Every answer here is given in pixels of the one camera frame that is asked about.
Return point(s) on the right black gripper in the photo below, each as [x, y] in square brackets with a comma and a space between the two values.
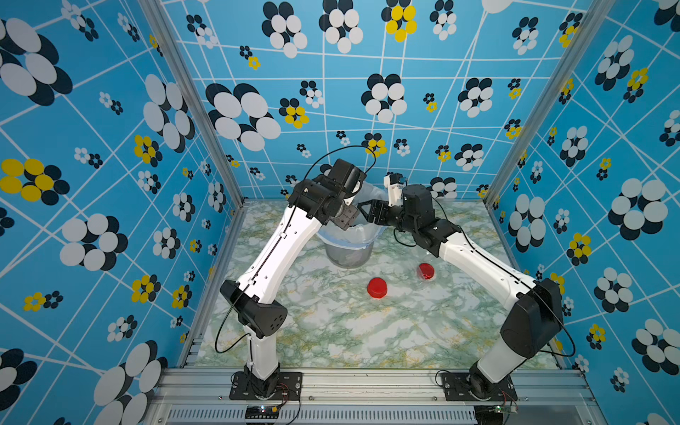
[380, 212]

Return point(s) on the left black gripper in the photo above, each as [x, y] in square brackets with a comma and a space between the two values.
[343, 214]

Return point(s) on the red knobbed jar lid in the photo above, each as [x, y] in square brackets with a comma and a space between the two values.
[377, 288]

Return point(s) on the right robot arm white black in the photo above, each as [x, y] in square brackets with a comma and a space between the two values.
[534, 307]

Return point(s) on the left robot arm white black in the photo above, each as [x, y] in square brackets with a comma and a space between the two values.
[253, 295]

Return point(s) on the white plastic bin liner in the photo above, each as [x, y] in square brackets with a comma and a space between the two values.
[361, 233]

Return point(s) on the left circuit board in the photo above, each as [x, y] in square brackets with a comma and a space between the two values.
[262, 413]

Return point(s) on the circuit board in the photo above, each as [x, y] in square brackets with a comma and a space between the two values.
[494, 415]
[262, 413]

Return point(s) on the right circuit board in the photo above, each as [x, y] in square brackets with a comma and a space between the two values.
[494, 415]

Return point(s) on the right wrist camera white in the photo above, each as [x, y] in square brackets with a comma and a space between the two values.
[394, 184]

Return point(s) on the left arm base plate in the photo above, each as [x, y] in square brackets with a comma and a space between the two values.
[280, 386]

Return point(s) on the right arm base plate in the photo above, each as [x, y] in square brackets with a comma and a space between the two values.
[462, 386]

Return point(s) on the right aluminium corner post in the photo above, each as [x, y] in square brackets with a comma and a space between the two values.
[593, 19]

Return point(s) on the aluminium corner post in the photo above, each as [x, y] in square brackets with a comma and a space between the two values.
[593, 19]
[160, 26]

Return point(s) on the aluminium front rail frame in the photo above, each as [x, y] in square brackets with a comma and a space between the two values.
[372, 396]

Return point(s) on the left aluminium corner post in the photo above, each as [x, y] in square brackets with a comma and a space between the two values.
[160, 26]

